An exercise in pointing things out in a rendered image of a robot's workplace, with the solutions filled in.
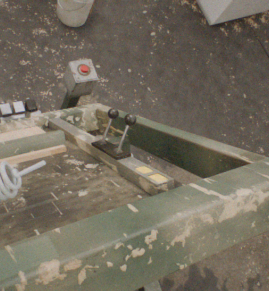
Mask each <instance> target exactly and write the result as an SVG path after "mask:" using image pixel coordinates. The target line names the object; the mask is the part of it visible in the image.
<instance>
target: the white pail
mask: <svg viewBox="0 0 269 291"><path fill-rule="evenodd" d="M94 2H95V0H57V9H56V13H57V17H59V19H60V20H61V22H62V23H64V24H66V25H67V26H71V27H80V26H81V25H82V24H84V23H85V22H86V19H87V17H88V14H91V12H92V9H93V6H94ZM91 8H92V9H91ZM90 10H91V11H90ZM89 11H90V12H89Z"/></svg>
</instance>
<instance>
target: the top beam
mask: <svg viewBox="0 0 269 291"><path fill-rule="evenodd" d="M268 230H269V158H266V159H263V160H259V161H256V162H253V163H252V164H248V165H245V166H242V167H239V168H235V169H232V170H230V171H228V172H224V173H221V174H217V175H215V176H211V177H208V178H204V179H203V180H200V181H196V182H193V183H191V184H187V185H184V186H180V187H179V188H176V189H172V190H169V191H166V192H163V193H159V194H156V195H155V196H152V197H148V198H145V199H142V200H139V201H135V202H134V203H130V204H128V205H124V206H121V207H118V208H115V209H113V210H110V211H107V212H104V213H101V214H97V215H94V216H93V217H90V218H86V219H83V220H80V221H77V222H75V223H71V224H69V225H65V226H62V227H60V228H57V229H54V230H51V231H47V232H45V233H43V234H39V235H36V236H32V237H31V238H28V239H25V240H21V241H18V242H16V243H13V244H9V245H7V246H5V247H1V248H0V291H135V290H137V289H139V288H141V287H143V286H146V285H148V284H150V283H151V282H154V281H156V280H159V279H161V278H162V277H164V276H168V275H170V274H171V273H175V272H176V271H178V270H181V269H183V268H185V267H188V266H189V265H191V264H194V263H196V262H198V261H201V260H203V259H206V258H207V257H209V256H212V255H214V254H216V253H219V252H221V251H222V250H225V249H227V248H229V247H232V246H234V245H236V244H240V243H241V242H242V241H245V240H248V239H250V238H253V237H255V236H258V235H260V234H261V233H263V232H266V231H268Z"/></svg>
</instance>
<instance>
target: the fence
mask: <svg viewBox="0 0 269 291"><path fill-rule="evenodd" d="M48 124H49V128H50V129H52V130H54V131H56V130H61V131H64V135H65V138H66V139H68V140H69V141H71V142H72V143H73V144H75V145H76V146H78V147H80V148H81V149H82V150H83V151H85V152H87V153H89V154H90V155H92V156H94V157H95V158H96V159H97V160H99V161H101V162H103V163H104V164H106V166H108V167H110V168H111V169H113V170H114V171H116V172H117V173H119V174H120V175H122V176H124V177H125V178H127V179H128V180H129V181H131V182H133V183H134V184H135V185H137V186H139V187H140V188H141V189H143V190H144V191H146V192H148V193H150V194H151V195H152V196H155V195H156V194H159V193H163V192H166V191H169V190H172V189H174V188H175V186H174V179H173V178H172V177H170V176H167V175H165V174H163V173H162V172H160V171H158V170H156V169H154V168H152V167H150V166H148V165H147V164H145V163H143V162H141V161H139V160H137V159H135V158H133V157H132V156H130V157H128V158H125V159H120V160H116V159H113V158H112V157H111V156H109V155H108V154H105V153H104V152H102V151H100V150H98V149H97V148H96V147H94V146H92V145H91V143H92V142H95V141H98V140H100V139H98V138H96V137H94V136H91V135H90V134H89V133H87V132H85V131H83V130H81V129H79V128H77V127H76V126H74V125H72V124H70V123H68V122H66V121H64V120H61V118H52V119H48ZM143 166H145V167H147V168H149V169H151V170H152V171H151V172H149V173H145V174H143V173H142V172H140V171H138V170H136V168H140V167H143ZM153 174H159V175H162V176H164V177H165V178H167V180H165V181H161V182H157V181H155V180H153V179H152V178H150V177H149V176H151V175H153Z"/></svg>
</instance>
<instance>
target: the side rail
mask: <svg viewBox="0 0 269 291"><path fill-rule="evenodd" d="M111 108H112V107H109V106H104V107H98V108H96V110H97V120H98V129H99V130H102V131H104V132H105V130H106V127H107V124H108V123H109V120H110V118H109V117H108V114H107V113H108V111H109V109H111ZM118 112H119V116H118V118H116V119H114V120H112V123H111V125H110V128H109V132H108V134H109V135H111V136H114V137H119V136H122V135H123V133H124V131H125V128H126V125H127V124H126V123H125V121H124V118H125V116H126V115H127V114H129V113H126V112H123V111H121V110H118ZM126 138H127V139H128V140H129V141H130V144H131V145H133V146H135V147H138V148H140V149H142V150H143V151H145V152H148V153H150V154H152V155H155V156H157V157H158V158H160V159H163V160H165V161H167V162H169V163H171V164H174V165H175V166H177V167H179V168H181V169H184V170H186V171H188V172H190V173H192V174H194V175H196V176H199V177H201V178H208V177H211V176H215V175H217V174H221V173H224V172H228V171H230V170H232V169H235V168H239V167H242V166H245V165H248V164H252V163H253V162H256V161H259V160H263V159H266V158H268V157H264V156H263V155H259V154H257V153H252V152H249V151H245V150H242V149H241V148H237V147H233V146H230V145H227V144H223V143H220V142H218V141H215V140H212V139H208V138H204V137H202V136H198V135H195V134H193V133H190V132H186V131H183V130H179V129H177V128H173V127H170V126H168V125H165V124H162V123H158V122H154V121H151V120H148V119H147V118H143V117H139V116H136V123H135V124H134V125H132V126H129V129H128V131H127V135H126Z"/></svg>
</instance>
